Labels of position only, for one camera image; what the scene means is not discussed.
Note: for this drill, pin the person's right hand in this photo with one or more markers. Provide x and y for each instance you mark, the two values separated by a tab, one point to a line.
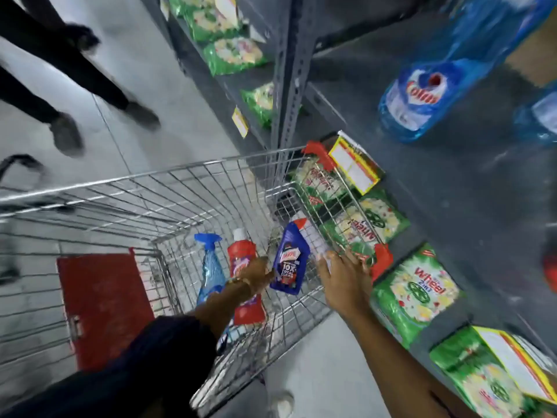
348	285

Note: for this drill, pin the person's left hand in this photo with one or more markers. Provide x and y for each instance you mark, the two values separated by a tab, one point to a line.
256	274

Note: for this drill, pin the person's right thumb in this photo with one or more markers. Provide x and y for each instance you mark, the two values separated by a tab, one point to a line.
322	267

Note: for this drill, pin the person's left fingers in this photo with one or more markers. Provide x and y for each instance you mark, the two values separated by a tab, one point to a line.
266	269

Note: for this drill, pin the dark blue cleaner bottle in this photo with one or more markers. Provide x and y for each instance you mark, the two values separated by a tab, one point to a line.
289	261

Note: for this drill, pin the person's left forearm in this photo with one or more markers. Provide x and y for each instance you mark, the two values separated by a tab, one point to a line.
217	306

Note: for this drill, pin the person's right forearm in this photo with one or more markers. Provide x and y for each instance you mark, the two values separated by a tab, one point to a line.
400	370

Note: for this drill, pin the red cleaner bottle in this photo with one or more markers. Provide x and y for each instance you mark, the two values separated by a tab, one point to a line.
242	256

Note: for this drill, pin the light blue spray bottle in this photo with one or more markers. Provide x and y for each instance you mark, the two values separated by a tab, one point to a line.
212	269

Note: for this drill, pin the red cart corner bumper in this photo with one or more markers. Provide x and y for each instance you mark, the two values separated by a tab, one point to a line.
320	153
382	261

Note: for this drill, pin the green detergent packet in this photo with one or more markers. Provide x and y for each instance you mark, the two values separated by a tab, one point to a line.
370	221
413	293
317	184
176	4
211	19
260	104
235	55
474	378

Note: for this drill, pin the yellow shelf price tag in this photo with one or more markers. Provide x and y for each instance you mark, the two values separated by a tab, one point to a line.
354	166
518	365
240	122

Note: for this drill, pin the person's white shoe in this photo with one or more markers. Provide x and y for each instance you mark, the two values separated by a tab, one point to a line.
283	405

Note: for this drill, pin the grey metal shelf rack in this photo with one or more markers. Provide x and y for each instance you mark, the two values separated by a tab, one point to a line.
457	182

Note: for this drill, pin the red cart seat flap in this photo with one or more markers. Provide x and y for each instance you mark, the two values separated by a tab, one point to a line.
104	309

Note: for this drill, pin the dark navy sleeve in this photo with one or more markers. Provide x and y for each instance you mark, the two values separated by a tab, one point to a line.
130	370

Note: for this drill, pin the blue liquid refill pouch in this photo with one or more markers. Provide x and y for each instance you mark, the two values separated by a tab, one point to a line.
435	86
537	115

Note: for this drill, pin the white shelf price tag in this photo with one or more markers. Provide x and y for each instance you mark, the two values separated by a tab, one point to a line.
227	8

